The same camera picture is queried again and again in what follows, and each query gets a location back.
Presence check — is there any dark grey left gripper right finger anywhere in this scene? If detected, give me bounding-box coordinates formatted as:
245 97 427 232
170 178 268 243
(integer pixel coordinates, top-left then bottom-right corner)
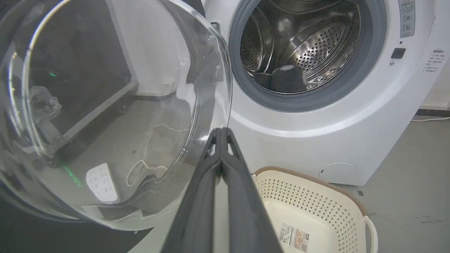
221 127 284 253

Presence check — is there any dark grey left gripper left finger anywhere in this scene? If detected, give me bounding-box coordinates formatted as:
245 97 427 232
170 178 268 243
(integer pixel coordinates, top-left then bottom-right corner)
161 128 223 253

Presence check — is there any transparent washer door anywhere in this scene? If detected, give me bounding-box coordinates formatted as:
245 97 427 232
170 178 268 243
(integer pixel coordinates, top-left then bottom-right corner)
0 0 233 231

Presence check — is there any white front-load washing machine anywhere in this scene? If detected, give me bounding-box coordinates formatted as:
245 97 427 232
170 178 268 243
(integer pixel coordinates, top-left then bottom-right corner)
202 0 450 186

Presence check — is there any cream perforated laundry basket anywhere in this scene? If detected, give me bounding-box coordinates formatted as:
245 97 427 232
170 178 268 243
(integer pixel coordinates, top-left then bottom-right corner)
252 166 379 253

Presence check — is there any white power strip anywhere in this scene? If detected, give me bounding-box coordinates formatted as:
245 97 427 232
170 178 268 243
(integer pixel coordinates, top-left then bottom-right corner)
86 163 119 203

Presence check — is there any dark garment in drum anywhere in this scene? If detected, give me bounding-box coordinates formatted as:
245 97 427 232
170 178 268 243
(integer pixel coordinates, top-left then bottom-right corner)
254 65 309 94

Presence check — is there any black flight case on wheels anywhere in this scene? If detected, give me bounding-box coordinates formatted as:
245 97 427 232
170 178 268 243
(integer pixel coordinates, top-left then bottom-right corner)
21 0 138 166

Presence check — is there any white power cable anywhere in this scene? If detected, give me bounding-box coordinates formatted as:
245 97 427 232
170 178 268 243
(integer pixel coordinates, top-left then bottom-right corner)
126 123 190 187

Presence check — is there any white cable along wall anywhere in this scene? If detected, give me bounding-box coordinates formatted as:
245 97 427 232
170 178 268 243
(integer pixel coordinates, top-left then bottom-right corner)
411 117 450 123

